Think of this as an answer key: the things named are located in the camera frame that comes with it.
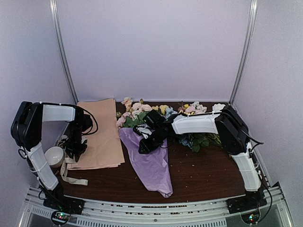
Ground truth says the yellow rose stem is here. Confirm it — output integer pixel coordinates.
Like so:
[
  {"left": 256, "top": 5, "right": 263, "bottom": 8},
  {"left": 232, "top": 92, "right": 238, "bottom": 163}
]
[{"left": 151, "top": 105, "right": 169, "bottom": 116}]

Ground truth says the pink rose stem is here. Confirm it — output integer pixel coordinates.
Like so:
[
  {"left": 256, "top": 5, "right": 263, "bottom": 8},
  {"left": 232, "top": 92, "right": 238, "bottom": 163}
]
[{"left": 116, "top": 97, "right": 152, "bottom": 129}]

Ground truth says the small yellow flower spray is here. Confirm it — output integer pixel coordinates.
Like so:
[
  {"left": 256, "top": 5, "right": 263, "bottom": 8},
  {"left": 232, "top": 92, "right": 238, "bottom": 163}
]
[{"left": 191, "top": 133, "right": 222, "bottom": 152}]

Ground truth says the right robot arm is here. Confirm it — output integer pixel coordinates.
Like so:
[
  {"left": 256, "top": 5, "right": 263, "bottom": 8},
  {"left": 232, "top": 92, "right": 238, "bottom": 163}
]
[{"left": 133, "top": 105, "right": 264, "bottom": 209}]

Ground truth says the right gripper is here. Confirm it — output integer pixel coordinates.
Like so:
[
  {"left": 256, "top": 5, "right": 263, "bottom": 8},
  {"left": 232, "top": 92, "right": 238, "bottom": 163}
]
[{"left": 139, "top": 128, "right": 166, "bottom": 154}]

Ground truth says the left aluminium frame post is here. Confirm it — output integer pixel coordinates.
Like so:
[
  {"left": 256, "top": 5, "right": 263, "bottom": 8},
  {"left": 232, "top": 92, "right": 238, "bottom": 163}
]
[{"left": 49, "top": 0, "right": 79, "bottom": 104}]

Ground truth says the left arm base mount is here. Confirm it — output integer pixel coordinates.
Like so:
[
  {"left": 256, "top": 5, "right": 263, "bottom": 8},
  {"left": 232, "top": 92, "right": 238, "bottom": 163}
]
[{"left": 43, "top": 197, "right": 85, "bottom": 226}]

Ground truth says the black sleeved cable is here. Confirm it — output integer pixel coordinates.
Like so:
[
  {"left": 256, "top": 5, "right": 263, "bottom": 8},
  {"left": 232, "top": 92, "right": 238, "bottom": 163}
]
[{"left": 80, "top": 107, "right": 99, "bottom": 135}]

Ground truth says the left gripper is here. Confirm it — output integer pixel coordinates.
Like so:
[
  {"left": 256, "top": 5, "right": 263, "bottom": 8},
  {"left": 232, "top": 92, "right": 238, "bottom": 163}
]
[{"left": 62, "top": 123, "right": 87, "bottom": 161}]

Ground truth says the aluminium frame post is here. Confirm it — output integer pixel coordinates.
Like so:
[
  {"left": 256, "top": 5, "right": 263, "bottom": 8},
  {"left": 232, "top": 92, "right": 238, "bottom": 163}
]
[
  {"left": 229, "top": 0, "right": 258, "bottom": 105},
  {"left": 49, "top": 0, "right": 79, "bottom": 104}
]

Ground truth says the purple pink wrapping paper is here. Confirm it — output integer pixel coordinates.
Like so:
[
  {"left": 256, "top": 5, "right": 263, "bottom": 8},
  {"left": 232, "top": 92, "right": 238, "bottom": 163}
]
[{"left": 118, "top": 128, "right": 173, "bottom": 198}]

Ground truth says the beige wrapping paper stack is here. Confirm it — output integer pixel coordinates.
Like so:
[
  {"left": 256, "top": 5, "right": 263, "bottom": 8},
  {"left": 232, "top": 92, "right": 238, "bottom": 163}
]
[{"left": 67, "top": 98, "right": 125, "bottom": 170}]

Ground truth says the right aluminium frame post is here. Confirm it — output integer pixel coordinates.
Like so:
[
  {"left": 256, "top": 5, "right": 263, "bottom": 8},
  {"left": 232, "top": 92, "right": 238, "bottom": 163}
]
[{"left": 229, "top": 0, "right": 258, "bottom": 105}]

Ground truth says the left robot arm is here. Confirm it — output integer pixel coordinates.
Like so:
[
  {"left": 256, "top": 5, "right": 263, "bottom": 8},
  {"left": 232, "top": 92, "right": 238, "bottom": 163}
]
[{"left": 10, "top": 101, "right": 98, "bottom": 210}]

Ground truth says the white fluted dish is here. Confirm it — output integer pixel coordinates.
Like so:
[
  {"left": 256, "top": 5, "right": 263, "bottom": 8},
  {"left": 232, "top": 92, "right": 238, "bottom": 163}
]
[{"left": 212, "top": 103, "right": 226, "bottom": 113}]

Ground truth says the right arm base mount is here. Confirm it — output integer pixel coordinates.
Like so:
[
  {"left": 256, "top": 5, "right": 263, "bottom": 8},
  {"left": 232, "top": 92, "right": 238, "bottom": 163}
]
[{"left": 226, "top": 196, "right": 267, "bottom": 225}]

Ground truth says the blue hydrangea flower stem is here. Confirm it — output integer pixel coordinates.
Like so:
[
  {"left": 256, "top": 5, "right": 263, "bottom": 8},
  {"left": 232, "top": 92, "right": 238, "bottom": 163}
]
[{"left": 164, "top": 106, "right": 193, "bottom": 149}]

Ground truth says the beige ribbon strip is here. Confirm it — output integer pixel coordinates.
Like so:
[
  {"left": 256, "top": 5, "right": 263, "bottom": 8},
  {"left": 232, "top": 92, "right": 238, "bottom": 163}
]
[{"left": 56, "top": 134, "right": 89, "bottom": 185}]

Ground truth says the front aluminium rail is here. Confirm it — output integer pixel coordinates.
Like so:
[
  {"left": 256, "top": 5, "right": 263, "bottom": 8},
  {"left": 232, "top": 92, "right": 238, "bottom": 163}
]
[{"left": 17, "top": 187, "right": 293, "bottom": 227}]

